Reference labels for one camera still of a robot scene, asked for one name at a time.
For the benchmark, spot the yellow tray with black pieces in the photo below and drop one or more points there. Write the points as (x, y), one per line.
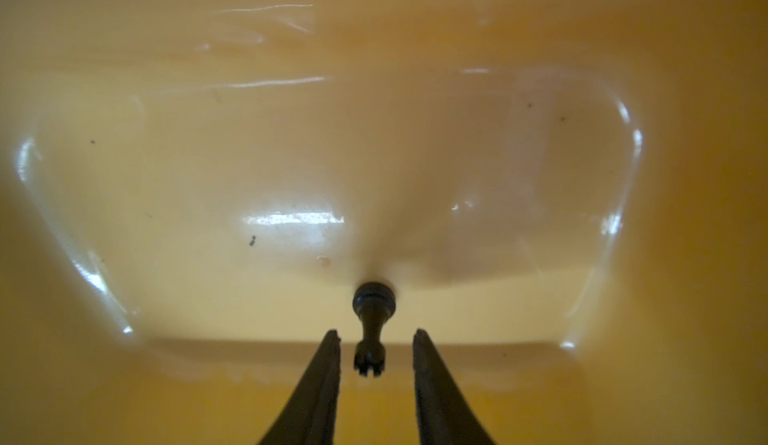
(569, 196)

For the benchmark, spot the black rook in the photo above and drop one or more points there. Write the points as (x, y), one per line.
(374, 304)

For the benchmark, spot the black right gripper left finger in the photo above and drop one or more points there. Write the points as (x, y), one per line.
(309, 416)

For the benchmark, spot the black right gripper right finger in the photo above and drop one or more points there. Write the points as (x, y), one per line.
(443, 414)

